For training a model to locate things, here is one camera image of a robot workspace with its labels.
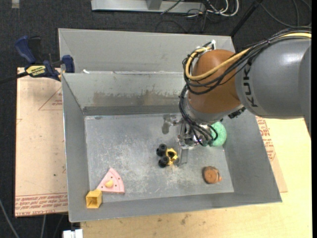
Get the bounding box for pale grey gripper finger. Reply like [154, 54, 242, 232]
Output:
[182, 145, 190, 165]
[177, 144, 184, 167]

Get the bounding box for yellow toy car, black wheels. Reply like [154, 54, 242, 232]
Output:
[156, 143, 180, 169]

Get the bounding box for brown round toy food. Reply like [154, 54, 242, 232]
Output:
[202, 166, 223, 184]

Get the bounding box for green foam ball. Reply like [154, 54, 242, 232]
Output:
[209, 121, 227, 147]

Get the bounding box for grey metal bin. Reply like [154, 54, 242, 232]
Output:
[58, 28, 283, 223]

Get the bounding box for pink toy pizza slice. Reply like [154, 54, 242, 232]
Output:
[96, 167, 126, 195]

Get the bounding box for yellow hollow cube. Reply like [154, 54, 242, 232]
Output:
[85, 189, 103, 209]

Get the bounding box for brown cardboard board, red print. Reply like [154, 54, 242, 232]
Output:
[14, 67, 289, 218]

